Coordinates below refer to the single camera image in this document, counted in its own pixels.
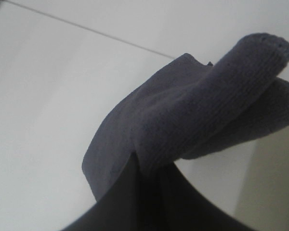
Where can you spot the dark grey towel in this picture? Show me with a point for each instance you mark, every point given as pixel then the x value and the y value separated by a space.
pixel 188 110

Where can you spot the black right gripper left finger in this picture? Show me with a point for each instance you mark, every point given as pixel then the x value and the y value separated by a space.
pixel 131 204

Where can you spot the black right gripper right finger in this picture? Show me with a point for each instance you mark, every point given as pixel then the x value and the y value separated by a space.
pixel 186 209

